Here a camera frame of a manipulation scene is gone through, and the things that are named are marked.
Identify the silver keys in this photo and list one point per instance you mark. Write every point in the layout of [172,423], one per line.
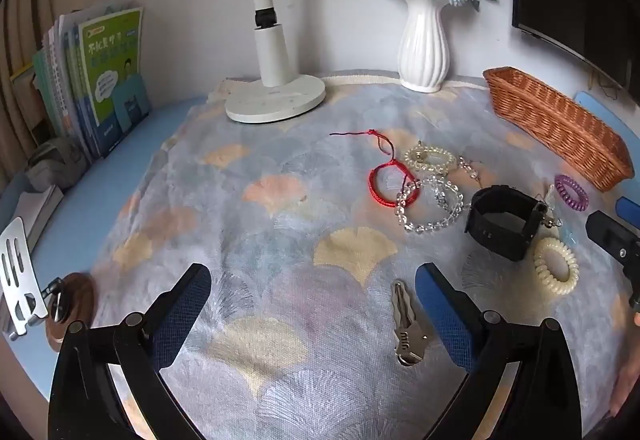
[407,340]

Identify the round wooden base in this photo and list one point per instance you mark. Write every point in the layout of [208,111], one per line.
[80,305]

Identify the black wristwatch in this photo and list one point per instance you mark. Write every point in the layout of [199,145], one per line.
[500,240]

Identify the stack of books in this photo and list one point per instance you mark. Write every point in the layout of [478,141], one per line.
[112,84]

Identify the person's right forearm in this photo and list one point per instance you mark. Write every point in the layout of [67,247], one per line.
[631,385]

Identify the white ribbed vase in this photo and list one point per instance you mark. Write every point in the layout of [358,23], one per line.
[422,49]

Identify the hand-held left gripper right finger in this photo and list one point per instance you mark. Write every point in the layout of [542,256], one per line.
[445,315]

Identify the white desk lamp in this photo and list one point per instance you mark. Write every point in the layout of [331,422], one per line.
[272,54]

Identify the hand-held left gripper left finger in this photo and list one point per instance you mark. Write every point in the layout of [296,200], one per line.
[184,315]

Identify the leaf printed blanket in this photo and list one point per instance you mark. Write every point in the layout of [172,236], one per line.
[300,230]

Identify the brown wicker basket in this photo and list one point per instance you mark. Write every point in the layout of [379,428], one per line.
[550,119]

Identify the metal tablet stand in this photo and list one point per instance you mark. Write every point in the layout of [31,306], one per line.
[17,270]

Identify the silver dangle earring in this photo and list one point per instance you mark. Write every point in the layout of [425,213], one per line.
[550,220]

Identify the white flat box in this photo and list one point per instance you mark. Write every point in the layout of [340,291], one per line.
[35,215]

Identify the beige curtain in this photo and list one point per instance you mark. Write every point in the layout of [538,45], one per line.
[20,19]

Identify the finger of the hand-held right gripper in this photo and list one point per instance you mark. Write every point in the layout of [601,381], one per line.
[629,208]
[607,235]

